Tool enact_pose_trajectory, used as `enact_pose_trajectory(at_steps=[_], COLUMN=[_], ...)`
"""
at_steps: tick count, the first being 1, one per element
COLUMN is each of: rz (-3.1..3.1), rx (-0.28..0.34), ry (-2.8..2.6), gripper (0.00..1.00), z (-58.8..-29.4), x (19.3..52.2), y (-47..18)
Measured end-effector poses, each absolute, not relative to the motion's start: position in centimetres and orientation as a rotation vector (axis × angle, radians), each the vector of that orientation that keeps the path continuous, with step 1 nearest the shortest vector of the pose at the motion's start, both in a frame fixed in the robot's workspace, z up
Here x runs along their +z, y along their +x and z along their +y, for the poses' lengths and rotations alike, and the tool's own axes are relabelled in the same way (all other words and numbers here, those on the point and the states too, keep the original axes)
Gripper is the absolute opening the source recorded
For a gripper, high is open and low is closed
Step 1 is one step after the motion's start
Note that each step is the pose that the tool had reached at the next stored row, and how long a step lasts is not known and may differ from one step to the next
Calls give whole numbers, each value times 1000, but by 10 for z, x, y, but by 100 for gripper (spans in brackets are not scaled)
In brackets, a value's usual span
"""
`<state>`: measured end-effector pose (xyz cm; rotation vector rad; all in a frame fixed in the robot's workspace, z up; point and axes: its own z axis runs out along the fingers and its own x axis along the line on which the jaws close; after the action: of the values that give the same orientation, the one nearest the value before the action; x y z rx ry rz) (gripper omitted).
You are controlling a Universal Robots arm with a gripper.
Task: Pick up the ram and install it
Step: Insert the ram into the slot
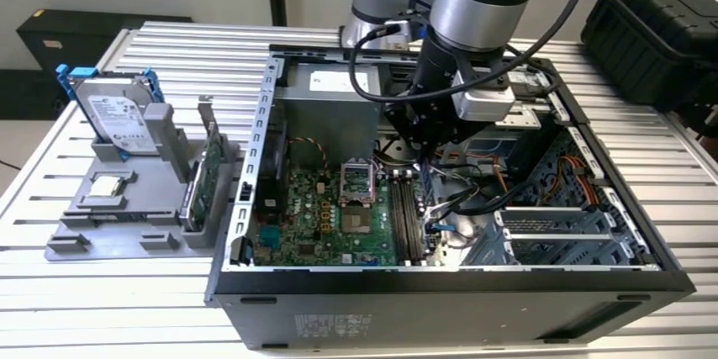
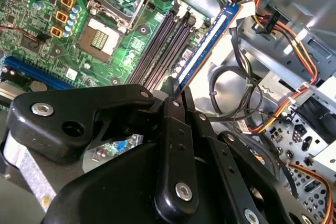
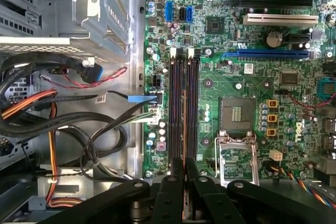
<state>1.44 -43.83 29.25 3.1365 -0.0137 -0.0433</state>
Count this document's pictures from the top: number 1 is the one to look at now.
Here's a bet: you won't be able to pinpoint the dark RAM memory stick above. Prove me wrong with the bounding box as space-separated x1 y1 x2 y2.
66 209 176 225
421 152 441 204

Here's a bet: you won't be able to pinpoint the grey power supply unit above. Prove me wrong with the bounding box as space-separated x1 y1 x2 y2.
278 62 389 163

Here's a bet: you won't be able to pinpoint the CPU socket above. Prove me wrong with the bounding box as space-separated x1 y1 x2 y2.
341 203 377 235

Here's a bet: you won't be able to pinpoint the black case fan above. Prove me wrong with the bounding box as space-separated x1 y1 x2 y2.
255 123 291 226

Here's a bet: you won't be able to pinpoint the green motherboard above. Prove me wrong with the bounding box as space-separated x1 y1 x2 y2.
251 161 450 268

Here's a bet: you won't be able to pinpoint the metal expansion slot cover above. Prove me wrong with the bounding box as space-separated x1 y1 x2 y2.
502 230 625 254

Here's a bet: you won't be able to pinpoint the green graphics card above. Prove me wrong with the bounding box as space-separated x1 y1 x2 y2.
178 96 238 235

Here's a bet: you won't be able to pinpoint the black hard equipment case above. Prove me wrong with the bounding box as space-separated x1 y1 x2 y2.
579 0 718 115

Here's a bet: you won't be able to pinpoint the black open PC case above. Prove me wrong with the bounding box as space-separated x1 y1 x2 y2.
204 43 697 351

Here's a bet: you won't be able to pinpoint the grey parts rack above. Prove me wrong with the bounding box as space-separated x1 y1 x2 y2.
44 96 249 260

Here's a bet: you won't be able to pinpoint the hard disk in blue carrier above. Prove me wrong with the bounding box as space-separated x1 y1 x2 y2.
55 62 166 155

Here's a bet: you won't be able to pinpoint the silver CPU chip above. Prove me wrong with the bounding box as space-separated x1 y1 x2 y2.
91 172 131 197

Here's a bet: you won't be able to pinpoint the black cabinet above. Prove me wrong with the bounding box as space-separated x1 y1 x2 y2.
15 8 195 121

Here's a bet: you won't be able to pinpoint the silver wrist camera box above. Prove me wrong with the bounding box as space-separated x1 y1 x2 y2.
451 68 517 124

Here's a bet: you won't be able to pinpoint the metal socket cover frame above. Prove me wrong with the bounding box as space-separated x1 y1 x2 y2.
339 157 377 205

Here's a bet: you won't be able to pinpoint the orange data wire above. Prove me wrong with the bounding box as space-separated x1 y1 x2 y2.
470 151 510 193

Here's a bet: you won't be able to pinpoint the thin wire locking lever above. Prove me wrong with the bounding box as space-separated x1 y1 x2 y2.
370 156 385 205

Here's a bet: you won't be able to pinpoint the twisted coloured fan wire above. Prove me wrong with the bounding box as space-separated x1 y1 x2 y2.
286 135 334 178

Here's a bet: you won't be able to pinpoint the black cable bundle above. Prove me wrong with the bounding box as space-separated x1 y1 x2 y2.
442 177 543 219

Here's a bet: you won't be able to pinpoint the orange red power wires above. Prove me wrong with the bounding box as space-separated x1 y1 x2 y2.
553 156 601 214

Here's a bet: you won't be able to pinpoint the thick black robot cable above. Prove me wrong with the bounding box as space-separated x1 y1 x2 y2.
347 0 595 103

